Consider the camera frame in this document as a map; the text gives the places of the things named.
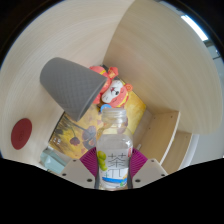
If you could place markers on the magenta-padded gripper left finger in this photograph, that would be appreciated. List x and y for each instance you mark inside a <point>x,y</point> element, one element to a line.
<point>76,171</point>

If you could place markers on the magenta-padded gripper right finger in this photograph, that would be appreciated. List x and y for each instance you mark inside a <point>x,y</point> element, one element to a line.
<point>150,170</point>

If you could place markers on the clear plastic drink bottle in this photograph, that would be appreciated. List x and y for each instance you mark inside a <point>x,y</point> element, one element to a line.
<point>114,150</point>

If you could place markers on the teal faceted vase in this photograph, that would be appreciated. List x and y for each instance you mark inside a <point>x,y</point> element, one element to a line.
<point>55,160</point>

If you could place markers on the light wooden shelf unit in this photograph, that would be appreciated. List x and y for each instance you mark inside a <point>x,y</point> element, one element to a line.
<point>163,136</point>

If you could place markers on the yellow poppy flower painting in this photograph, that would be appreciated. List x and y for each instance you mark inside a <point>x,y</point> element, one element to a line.
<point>75,133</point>

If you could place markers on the flat round red coaster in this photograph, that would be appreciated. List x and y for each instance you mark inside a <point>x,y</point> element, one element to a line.
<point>21,133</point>

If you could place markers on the red plush toy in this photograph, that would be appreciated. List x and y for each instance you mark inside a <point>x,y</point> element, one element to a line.
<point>115,91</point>

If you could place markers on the grey ribbed mug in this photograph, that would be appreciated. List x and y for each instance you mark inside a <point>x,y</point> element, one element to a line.
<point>70,85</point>

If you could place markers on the ceiling light panel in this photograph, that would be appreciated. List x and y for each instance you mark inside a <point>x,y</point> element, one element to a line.
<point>195,27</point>

